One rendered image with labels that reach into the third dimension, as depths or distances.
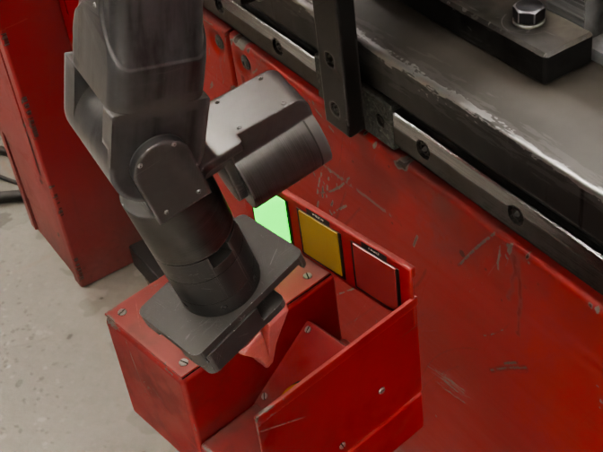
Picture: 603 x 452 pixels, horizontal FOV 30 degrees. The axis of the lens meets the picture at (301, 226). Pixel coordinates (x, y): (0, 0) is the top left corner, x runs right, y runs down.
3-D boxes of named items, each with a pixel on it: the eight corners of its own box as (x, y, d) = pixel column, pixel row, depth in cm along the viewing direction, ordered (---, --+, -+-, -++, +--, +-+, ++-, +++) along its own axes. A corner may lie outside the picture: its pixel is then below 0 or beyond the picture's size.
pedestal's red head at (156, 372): (132, 411, 98) (84, 257, 87) (269, 314, 106) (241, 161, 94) (283, 546, 86) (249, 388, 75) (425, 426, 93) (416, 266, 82)
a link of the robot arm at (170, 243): (98, 169, 69) (135, 222, 65) (193, 110, 70) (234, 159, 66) (141, 239, 74) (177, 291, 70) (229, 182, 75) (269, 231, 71)
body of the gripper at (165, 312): (311, 267, 76) (280, 198, 71) (205, 373, 73) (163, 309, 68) (249, 228, 80) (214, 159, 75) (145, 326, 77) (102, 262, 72)
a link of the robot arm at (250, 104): (63, 79, 65) (124, 164, 60) (229, -22, 67) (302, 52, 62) (136, 203, 74) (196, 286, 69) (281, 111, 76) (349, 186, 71)
